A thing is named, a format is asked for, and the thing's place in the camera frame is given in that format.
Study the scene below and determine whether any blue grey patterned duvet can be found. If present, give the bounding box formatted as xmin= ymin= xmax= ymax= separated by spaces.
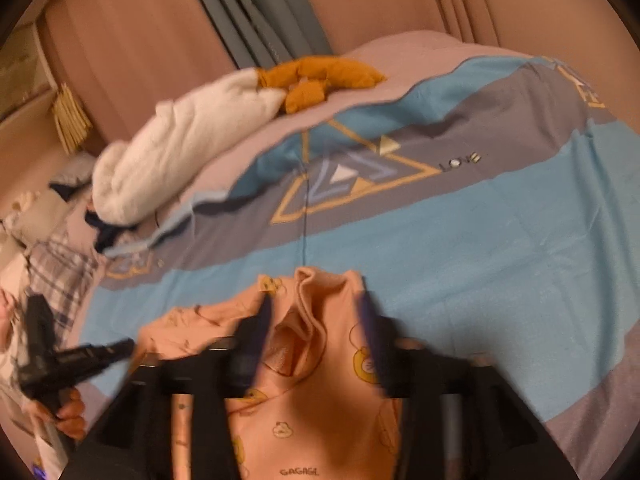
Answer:
xmin=78 ymin=55 xmax=639 ymax=479

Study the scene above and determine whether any person's left hand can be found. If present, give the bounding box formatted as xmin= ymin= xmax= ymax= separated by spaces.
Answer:
xmin=23 ymin=388 xmax=87 ymax=441

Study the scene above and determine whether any plaid pillow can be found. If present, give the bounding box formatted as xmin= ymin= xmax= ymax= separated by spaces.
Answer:
xmin=27 ymin=240 xmax=98 ymax=341

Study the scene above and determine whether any pink curtain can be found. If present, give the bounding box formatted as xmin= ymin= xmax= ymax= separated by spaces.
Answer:
xmin=37 ymin=0 xmax=639 ymax=142

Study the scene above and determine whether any wooden shelf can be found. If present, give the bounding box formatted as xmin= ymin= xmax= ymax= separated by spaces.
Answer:
xmin=1 ymin=22 xmax=58 ymax=122

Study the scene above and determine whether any dark navy garment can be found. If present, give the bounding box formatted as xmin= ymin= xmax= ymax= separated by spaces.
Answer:
xmin=85 ymin=210 xmax=138 ymax=254

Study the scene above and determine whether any grey blue curtain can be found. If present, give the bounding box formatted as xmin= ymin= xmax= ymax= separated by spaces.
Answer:
xmin=200 ymin=0 xmax=333 ymax=68

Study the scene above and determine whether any straw tassel hanging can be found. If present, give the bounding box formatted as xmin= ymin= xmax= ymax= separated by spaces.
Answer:
xmin=51 ymin=84 xmax=93 ymax=155

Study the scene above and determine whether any white goose plush toy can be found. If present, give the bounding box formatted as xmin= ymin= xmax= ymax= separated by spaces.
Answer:
xmin=92 ymin=56 xmax=385 ymax=226

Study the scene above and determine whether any pink cartoon print garment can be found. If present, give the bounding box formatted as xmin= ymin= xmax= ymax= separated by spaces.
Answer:
xmin=134 ymin=266 xmax=401 ymax=479

